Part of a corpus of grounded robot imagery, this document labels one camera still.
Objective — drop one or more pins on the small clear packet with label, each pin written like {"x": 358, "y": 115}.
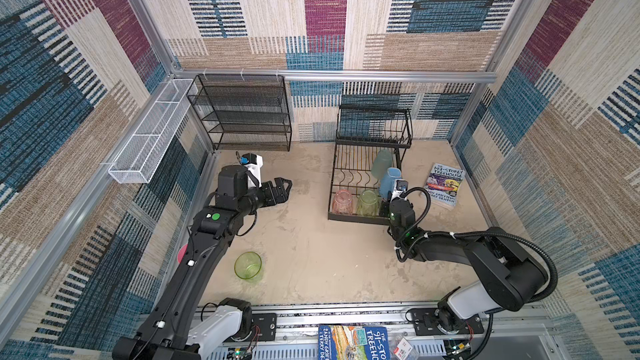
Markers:
{"x": 403, "y": 350}

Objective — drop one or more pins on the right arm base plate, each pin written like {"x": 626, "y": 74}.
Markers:
{"x": 426, "y": 323}

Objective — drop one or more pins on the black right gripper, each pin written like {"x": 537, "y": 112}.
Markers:
{"x": 397, "y": 200}

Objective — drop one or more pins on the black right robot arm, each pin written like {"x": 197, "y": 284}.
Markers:
{"x": 511, "y": 270}

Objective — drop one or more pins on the opaque pink plastic cup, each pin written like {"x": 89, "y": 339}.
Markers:
{"x": 181, "y": 253}

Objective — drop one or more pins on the treehouse book at front edge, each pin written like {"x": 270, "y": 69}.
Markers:
{"x": 344, "y": 342}

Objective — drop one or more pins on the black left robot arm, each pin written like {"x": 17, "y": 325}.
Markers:
{"x": 168, "y": 333}

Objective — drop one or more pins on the green plastic cup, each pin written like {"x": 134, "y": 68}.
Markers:
{"x": 248, "y": 265}
{"x": 368, "y": 204}

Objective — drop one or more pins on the black wire dish rack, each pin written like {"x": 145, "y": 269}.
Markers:
{"x": 362, "y": 131}

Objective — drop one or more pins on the pink translucent plastic cup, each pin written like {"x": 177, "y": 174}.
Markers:
{"x": 342, "y": 202}

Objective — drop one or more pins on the black mesh shelf unit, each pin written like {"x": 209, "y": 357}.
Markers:
{"x": 249, "y": 113}

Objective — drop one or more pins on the blue white ceramic mug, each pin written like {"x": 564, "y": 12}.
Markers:
{"x": 387, "y": 182}

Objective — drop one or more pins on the treehouse paperback book on table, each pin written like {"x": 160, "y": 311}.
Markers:
{"x": 443, "y": 184}

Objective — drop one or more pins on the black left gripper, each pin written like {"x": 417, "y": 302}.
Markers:
{"x": 282, "y": 195}

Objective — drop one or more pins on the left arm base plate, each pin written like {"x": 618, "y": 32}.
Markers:
{"x": 262, "y": 328}

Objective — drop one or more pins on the teal translucent plastic cup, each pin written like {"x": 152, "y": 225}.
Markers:
{"x": 382, "y": 162}

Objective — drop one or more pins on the white wire wall basket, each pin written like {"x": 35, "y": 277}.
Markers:
{"x": 144, "y": 150}

